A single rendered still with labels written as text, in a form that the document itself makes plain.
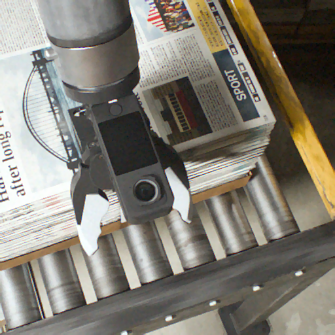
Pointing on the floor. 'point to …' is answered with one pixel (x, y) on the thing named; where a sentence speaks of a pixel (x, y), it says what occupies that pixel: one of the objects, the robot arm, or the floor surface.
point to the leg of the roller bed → (269, 303)
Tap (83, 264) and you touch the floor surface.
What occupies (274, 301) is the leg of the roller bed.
